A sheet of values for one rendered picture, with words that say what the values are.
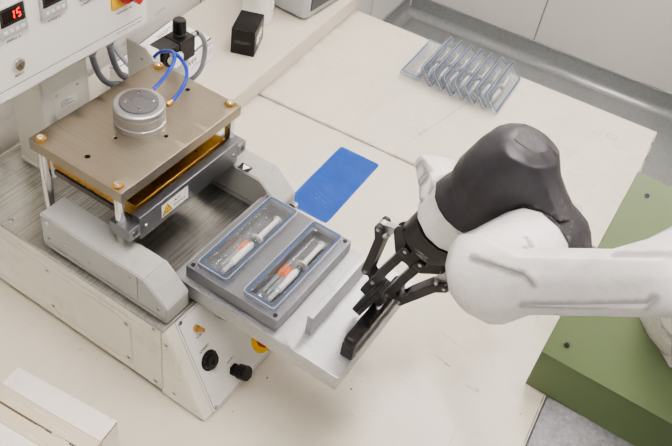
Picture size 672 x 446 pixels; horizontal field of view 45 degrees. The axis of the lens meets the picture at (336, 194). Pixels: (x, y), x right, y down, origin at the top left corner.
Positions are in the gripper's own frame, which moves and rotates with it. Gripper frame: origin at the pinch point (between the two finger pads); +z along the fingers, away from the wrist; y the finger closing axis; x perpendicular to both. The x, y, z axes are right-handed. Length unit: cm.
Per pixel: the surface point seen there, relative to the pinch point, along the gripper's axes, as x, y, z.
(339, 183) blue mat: 45, -18, 36
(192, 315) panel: -11.4, -17.6, 18.5
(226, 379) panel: -10.1, -7.3, 28.6
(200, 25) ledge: 66, -72, 51
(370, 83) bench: 81, -31, 41
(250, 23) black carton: 67, -60, 40
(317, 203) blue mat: 36, -18, 36
